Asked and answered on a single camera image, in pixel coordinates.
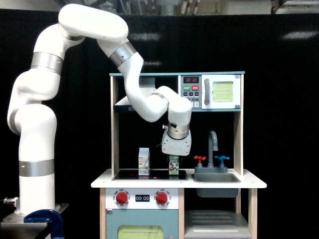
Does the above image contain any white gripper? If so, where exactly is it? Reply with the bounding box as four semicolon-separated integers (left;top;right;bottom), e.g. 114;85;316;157
161;130;191;165

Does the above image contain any green juice carton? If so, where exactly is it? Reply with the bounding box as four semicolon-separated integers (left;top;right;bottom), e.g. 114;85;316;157
168;155;179;175

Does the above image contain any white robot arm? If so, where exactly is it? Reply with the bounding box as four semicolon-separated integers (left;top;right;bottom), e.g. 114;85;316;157
7;4;192;215

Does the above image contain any grey toy sink basin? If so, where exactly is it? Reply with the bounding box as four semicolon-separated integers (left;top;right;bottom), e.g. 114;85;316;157
192;173;241;198

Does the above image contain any white milk carton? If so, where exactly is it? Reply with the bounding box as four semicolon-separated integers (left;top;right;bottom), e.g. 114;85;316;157
138;147;150;176

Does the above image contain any right red oven knob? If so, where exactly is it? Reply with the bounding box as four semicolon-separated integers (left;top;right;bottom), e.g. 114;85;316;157
155;192;168;205

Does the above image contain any red oven knob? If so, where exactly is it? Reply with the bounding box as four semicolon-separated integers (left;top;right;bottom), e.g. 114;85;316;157
115;192;128;205
155;192;168;205

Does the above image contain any grey toy faucet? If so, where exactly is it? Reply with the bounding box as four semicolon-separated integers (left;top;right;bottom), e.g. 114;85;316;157
194;131;227;174

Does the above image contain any black toy stovetop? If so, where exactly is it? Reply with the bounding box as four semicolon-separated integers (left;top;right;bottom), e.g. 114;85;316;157
112;169;188;181

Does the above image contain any wooden toy kitchen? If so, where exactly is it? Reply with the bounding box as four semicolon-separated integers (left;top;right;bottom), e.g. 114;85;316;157
91;71;267;239

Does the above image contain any left red oven knob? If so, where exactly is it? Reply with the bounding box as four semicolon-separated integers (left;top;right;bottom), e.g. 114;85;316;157
115;192;128;205

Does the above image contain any grey lower shelf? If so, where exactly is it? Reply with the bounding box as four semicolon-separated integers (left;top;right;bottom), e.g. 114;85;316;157
184;210;251;239

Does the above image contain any white toy microwave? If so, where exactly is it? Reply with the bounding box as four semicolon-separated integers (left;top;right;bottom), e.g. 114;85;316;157
178;73;243;111

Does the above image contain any grey range hood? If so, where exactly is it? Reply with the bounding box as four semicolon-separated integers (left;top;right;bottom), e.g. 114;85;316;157
113;76;156;113

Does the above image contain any blue oven door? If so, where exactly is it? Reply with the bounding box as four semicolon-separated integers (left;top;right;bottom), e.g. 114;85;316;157
106;209;178;239

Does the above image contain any blue c-clamp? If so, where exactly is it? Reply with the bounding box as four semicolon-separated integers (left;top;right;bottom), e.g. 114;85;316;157
23;209;65;239

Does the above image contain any red tap handle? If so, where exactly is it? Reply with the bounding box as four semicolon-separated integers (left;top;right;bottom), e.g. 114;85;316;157
193;155;206;168

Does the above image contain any blue tap handle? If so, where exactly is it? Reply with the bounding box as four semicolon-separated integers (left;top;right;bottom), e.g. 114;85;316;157
214;155;230;168

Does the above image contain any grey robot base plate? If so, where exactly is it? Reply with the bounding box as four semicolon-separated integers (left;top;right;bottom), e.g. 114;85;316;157
0;203;69;239

